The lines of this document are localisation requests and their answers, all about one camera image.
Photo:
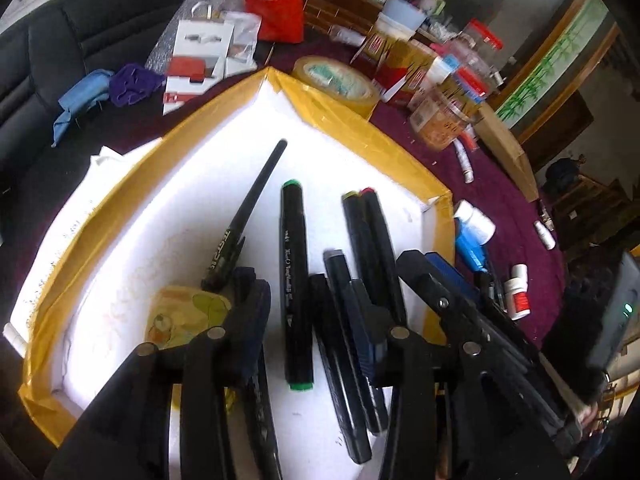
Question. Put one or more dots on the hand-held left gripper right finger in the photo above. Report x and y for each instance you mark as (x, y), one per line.
(367, 345)

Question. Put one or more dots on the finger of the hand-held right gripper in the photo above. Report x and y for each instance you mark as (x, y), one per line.
(450, 272)

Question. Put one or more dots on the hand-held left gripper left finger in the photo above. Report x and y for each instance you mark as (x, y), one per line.
(252, 330)

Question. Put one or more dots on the pile of black marker pens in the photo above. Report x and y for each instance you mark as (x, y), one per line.
(295, 285)

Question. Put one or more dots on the white bottle red label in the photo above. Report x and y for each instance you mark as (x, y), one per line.
(517, 300)

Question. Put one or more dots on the thin black clip pen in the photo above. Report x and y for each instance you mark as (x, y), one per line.
(250, 205)

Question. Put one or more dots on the yellow-taped white foam box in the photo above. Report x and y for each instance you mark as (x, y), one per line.
(165, 200)

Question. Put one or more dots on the blue bottle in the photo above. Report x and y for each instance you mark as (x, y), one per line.
(472, 252)

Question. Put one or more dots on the white pill bottle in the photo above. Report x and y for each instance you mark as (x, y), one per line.
(475, 222)

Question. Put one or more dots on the small white bottle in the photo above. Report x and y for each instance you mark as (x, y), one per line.
(519, 272)

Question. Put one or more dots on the white spray bottle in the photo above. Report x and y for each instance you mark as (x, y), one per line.
(545, 235)

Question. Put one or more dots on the dark wooden furniture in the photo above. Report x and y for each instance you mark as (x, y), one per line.
(590, 205)

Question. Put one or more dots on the white tube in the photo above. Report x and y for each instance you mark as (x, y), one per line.
(465, 162)

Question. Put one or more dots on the black metal clip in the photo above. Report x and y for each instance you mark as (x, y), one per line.
(545, 215)

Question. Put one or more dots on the red white packet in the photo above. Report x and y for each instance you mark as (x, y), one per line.
(470, 140)

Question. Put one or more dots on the cardboard box lid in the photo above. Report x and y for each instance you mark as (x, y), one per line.
(510, 150)

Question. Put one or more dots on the clear jar orange contents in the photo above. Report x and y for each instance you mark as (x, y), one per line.
(440, 122)

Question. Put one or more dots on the yellow tape roll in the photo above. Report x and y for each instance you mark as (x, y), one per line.
(360, 102)

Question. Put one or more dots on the red white small carton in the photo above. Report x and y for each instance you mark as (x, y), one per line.
(392, 85)

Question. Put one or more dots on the wooden glass cabinet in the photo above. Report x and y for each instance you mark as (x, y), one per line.
(545, 80)

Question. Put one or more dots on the yellow carton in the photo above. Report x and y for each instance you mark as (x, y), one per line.
(410, 57)

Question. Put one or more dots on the large clear jar red lid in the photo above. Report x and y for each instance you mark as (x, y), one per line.
(475, 47)

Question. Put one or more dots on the white cup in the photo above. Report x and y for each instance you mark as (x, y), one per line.
(395, 31)

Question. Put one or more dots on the clear small bottle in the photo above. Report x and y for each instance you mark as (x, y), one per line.
(347, 36)

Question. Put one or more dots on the purple cloth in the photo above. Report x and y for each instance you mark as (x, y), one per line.
(135, 82)

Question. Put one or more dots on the blue cloth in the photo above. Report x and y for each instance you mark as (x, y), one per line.
(80, 100)

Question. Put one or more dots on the white adapter packaging box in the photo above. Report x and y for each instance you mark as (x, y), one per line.
(200, 35)

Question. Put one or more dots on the small white product packet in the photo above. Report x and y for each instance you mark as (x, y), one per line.
(242, 30)

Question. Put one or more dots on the red plastic bag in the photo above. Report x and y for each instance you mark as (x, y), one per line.
(275, 10)

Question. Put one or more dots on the black sofa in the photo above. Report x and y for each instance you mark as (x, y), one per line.
(50, 35)

